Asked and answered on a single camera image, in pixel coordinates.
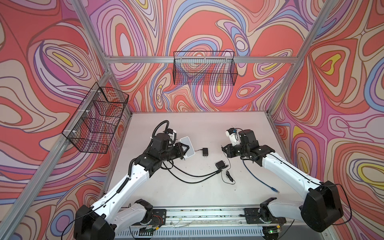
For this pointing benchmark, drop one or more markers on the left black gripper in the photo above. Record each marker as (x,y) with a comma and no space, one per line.
(180,152)

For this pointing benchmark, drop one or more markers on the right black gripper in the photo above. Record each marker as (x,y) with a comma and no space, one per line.
(229,152)

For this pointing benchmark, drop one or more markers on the white square router box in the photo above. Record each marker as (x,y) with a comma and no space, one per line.
(187,146)

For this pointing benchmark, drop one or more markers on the black power adapter with cord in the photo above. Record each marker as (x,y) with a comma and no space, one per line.
(225,171)

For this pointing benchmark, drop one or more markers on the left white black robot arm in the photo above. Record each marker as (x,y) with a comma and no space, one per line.
(104,219)

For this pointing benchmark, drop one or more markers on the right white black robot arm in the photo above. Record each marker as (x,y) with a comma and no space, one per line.
(320,205)

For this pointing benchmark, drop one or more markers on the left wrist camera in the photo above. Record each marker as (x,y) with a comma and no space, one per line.
(172,133)

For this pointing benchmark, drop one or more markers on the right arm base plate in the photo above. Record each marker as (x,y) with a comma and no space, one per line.
(261,216)

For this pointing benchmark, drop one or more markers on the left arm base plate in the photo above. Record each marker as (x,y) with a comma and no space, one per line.
(156,219)

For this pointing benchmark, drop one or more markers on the aluminium front rail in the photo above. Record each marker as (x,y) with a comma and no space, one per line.
(218,223)

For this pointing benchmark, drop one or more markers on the rear black wire basket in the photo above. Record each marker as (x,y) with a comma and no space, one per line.
(204,68)

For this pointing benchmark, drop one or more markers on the black wire basket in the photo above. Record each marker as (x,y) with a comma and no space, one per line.
(204,68)
(96,120)

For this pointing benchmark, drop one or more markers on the left black wire basket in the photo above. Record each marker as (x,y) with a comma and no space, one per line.
(96,120)

